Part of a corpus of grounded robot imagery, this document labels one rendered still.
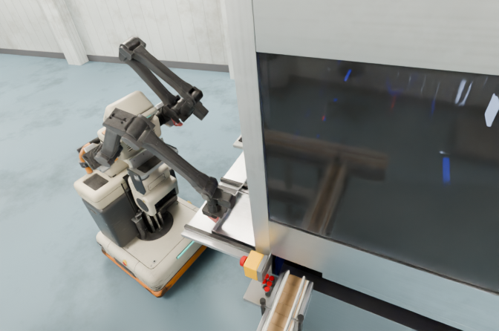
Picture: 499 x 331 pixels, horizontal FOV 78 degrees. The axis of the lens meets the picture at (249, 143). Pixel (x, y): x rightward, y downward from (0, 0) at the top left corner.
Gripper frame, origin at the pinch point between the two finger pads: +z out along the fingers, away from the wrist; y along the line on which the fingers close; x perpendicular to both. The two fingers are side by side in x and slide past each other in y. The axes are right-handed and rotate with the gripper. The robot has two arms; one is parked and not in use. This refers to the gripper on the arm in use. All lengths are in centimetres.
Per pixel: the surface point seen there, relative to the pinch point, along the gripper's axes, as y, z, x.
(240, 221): 9.8, 2.0, 5.8
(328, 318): 58, 17, -13
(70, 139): -275, 106, 102
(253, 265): 28.6, -13.8, -20.4
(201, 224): -7.1, 3.3, -2.4
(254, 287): 28.8, 1.4, -20.9
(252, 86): 27, -82, -14
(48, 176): -239, 105, 46
